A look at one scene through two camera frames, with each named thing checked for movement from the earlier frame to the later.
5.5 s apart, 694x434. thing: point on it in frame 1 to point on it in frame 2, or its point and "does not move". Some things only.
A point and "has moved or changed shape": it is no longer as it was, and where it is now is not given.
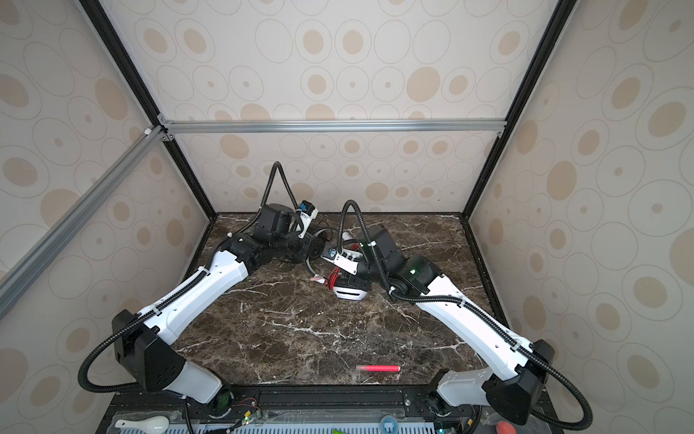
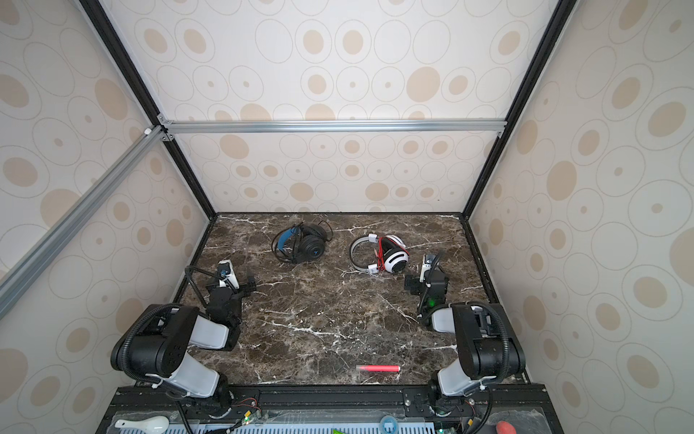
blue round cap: (389, 425) does not move
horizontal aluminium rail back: (336, 126) does not move
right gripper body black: (365, 275) to (419, 289)
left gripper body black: (291, 243) to (236, 297)
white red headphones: (346, 286) has moved or changed shape
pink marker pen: (378, 368) does not move
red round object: (505, 428) does not move
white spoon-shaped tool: (154, 424) does not move
